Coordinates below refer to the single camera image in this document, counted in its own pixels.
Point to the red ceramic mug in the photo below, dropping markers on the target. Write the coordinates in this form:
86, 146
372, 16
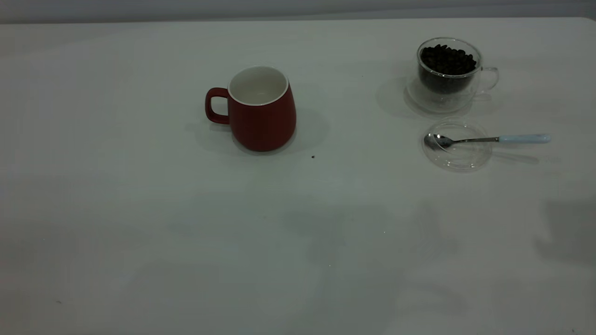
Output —
263, 125

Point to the clear glass saucer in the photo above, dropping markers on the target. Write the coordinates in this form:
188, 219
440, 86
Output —
458, 162

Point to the dark coffee beans pile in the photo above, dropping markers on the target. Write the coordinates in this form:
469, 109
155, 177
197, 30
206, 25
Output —
447, 60

